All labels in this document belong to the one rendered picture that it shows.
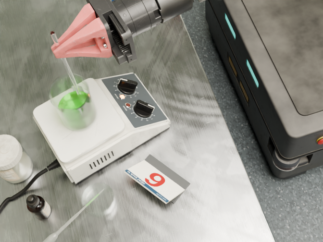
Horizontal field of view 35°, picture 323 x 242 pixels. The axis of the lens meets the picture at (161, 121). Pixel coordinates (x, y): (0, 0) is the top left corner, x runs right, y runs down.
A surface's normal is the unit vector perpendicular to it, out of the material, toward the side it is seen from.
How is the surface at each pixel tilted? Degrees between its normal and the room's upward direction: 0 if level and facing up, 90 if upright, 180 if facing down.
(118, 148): 90
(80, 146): 0
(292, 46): 0
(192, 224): 0
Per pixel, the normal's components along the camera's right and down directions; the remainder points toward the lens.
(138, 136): 0.53, 0.73
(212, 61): -0.08, -0.46
